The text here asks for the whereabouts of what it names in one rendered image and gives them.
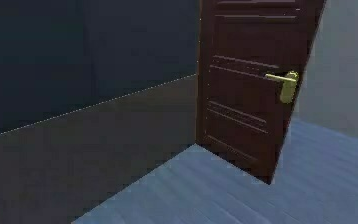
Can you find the dark brown room door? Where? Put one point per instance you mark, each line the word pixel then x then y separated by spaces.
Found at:
pixel 240 93

